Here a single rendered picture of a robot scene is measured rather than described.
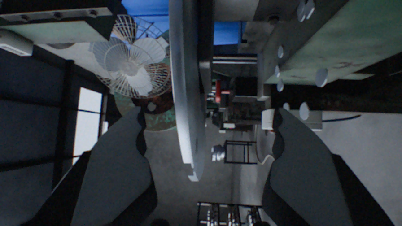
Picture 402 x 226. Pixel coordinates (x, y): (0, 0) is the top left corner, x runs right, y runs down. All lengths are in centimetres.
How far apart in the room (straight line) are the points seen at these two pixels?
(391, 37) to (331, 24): 9
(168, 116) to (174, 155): 552
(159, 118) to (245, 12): 141
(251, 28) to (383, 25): 21
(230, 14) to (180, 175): 698
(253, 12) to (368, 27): 14
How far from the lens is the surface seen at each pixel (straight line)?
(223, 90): 56
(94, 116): 588
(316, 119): 49
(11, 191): 461
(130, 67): 115
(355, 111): 57
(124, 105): 177
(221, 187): 717
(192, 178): 16
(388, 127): 107
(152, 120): 165
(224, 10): 30
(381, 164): 110
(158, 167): 732
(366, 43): 31
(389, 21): 27
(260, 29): 40
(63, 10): 51
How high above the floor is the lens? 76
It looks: 4 degrees up
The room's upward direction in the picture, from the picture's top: 88 degrees counter-clockwise
